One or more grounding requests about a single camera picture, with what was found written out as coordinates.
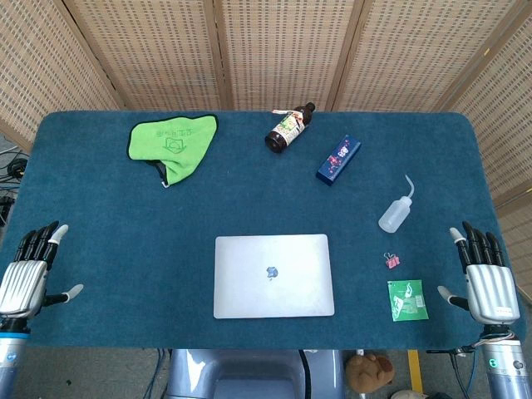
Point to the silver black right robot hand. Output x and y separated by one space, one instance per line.
492 291

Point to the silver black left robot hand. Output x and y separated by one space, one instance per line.
23 287

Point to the silver laptop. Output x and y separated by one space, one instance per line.
270 295

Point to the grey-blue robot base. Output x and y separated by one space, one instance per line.
253 374

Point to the green sachet packet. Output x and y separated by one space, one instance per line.
407 300

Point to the pink binder clip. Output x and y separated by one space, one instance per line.
393 262

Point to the blue carpet table cover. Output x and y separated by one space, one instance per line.
124 249

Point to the clear squeeze bottle with spout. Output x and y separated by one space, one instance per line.
392 216

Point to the brown plush toy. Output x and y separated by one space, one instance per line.
367 372

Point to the blue floral box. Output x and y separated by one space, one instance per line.
337 160

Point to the green microfiber cloth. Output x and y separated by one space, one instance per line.
174 141

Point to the brown glass bottle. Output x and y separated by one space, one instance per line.
284 131

